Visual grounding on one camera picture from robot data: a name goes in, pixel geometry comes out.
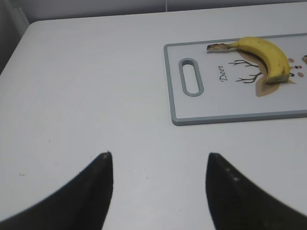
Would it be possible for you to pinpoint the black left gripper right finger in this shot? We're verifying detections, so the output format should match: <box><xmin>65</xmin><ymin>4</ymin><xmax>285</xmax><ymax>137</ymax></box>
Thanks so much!
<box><xmin>206</xmin><ymin>153</ymin><xmax>307</xmax><ymax>230</ymax></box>

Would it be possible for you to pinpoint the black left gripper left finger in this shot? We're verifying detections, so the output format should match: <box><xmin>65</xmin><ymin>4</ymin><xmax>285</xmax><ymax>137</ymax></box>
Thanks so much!
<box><xmin>0</xmin><ymin>152</ymin><xmax>113</xmax><ymax>230</ymax></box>

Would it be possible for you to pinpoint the yellow banana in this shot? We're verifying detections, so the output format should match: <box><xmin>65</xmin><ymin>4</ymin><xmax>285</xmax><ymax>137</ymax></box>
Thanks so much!
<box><xmin>207</xmin><ymin>36</ymin><xmax>290</xmax><ymax>84</ymax></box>

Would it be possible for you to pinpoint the white grey-rimmed cutting board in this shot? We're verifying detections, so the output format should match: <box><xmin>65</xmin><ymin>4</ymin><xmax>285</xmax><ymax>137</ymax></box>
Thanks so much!
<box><xmin>164</xmin><ymin>34</ymin><xmax>307</xmax><ymax>126</ymax></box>

